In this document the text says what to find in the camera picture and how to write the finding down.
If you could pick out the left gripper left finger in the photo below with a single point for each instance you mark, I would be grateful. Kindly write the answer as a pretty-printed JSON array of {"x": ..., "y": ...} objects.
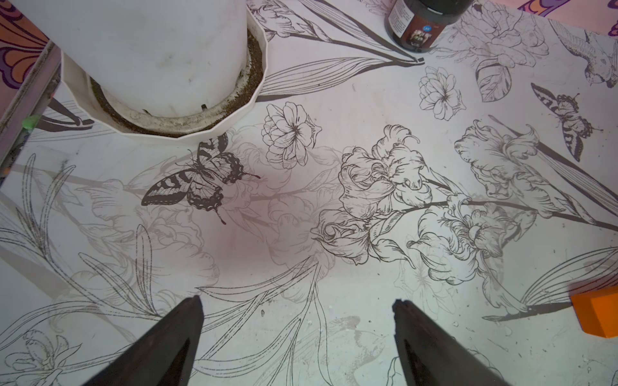
[{"x": 164, "y": 355}]

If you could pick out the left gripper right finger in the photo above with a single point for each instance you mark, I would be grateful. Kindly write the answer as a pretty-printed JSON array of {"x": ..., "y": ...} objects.
[{"x": 430, "y": 356}]

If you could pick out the orange building block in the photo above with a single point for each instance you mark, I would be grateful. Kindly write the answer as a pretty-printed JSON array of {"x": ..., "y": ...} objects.
[{"x": 596, "y": 312}]

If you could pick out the potted green plant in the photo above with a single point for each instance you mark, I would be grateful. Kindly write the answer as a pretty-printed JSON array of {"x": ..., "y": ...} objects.
[{"x": 159, "y": 71}]

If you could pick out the small dark jar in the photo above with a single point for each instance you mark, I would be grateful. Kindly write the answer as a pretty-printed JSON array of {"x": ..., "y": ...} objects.
[{"x": 415, "y": 25}]

